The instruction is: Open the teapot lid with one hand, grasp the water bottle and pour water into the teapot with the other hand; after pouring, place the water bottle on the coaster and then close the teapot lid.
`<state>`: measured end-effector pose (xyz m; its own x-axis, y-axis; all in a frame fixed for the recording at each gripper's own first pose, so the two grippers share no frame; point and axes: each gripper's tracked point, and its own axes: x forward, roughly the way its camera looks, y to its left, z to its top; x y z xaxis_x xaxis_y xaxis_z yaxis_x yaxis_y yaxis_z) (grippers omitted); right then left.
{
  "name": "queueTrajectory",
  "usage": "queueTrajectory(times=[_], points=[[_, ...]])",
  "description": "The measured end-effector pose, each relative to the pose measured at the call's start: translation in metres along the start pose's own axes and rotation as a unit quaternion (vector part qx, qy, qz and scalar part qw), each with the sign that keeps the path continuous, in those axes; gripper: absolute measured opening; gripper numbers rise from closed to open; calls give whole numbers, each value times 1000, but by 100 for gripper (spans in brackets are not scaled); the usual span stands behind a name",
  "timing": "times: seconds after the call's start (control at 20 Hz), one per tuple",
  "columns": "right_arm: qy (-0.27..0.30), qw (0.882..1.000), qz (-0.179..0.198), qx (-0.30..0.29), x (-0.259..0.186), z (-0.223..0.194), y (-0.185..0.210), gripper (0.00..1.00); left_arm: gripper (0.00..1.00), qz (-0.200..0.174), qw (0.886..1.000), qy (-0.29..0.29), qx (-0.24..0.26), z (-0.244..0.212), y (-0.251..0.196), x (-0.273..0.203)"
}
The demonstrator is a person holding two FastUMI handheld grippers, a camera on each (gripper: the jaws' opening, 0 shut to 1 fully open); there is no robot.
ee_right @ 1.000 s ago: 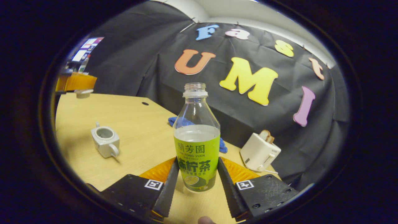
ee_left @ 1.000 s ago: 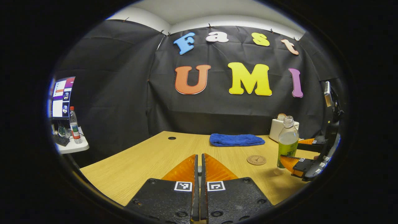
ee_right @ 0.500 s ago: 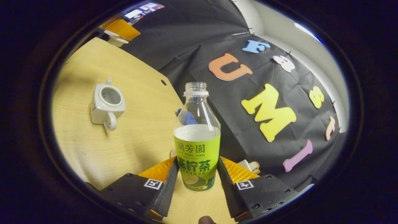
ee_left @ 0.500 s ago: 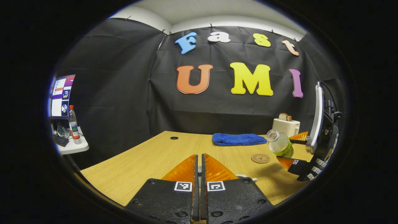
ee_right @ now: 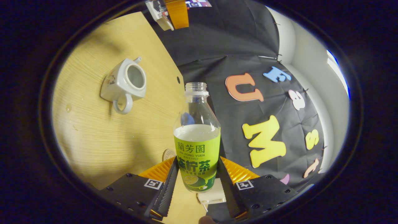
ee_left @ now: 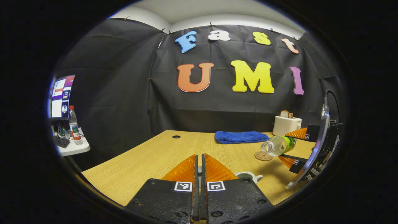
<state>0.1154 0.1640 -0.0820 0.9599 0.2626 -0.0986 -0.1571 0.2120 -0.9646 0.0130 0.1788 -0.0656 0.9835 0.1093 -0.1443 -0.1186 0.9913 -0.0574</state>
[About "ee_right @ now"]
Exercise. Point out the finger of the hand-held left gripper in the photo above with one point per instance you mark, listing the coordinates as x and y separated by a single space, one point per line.
178 14

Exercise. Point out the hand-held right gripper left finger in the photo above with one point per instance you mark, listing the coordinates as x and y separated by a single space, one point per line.
169 189

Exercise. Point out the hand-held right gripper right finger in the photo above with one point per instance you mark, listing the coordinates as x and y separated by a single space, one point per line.
228 193

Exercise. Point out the round cork coaster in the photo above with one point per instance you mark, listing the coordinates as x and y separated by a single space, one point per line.
168 154

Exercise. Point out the green label water bottle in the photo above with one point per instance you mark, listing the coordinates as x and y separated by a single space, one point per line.
197 149

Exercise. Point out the white square teacup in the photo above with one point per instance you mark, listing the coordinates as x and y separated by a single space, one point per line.
122 88

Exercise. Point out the white toaster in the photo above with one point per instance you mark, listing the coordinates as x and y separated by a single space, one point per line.
213 194

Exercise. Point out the computer monitor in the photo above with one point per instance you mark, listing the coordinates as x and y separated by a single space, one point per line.
199 3

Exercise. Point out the black backdrop cloth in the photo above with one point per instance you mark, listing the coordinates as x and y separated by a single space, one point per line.
248 37

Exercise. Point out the blue towel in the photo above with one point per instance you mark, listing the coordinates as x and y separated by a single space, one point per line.
187 118

